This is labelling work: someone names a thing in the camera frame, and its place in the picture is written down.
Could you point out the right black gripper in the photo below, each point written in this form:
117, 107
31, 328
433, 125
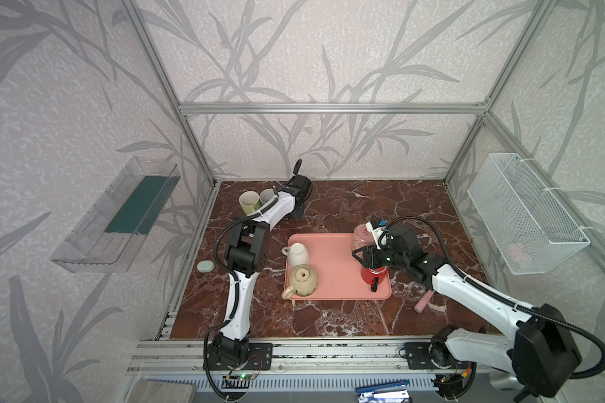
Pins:
368, 254

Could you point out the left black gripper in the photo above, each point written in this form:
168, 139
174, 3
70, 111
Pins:
300, 214

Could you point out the red mug black handle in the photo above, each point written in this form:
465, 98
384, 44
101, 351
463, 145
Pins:
374, 278

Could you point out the blue polka dot mug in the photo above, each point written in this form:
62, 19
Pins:
266, 196

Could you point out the light green ceramic mug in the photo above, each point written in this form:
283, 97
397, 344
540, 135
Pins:
250, 202

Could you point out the cream speckled squat mug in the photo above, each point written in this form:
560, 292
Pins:
302, 282

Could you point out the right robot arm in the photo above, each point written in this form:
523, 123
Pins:
536, 345

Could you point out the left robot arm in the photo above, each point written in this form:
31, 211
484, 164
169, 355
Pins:
241, 250

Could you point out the pink ghost pattern mug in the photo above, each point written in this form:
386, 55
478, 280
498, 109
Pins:
361, 237

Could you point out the white ceramic mug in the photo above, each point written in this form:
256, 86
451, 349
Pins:
297, 254

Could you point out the pink plastic tray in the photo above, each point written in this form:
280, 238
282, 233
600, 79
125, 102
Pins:
339, 274

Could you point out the pale green soap-shaped object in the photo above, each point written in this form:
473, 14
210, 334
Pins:
205, 266

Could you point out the blue stapler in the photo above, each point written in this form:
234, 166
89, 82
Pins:
395, 392

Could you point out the pink item in basket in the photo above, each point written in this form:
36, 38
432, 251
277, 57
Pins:
518, 253

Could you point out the white wire mesh basket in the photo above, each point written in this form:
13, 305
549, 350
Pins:
516, 206

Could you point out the clear plastic wall bin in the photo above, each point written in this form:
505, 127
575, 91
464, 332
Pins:
108, 238

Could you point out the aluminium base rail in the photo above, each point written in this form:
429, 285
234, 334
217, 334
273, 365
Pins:
305, 364

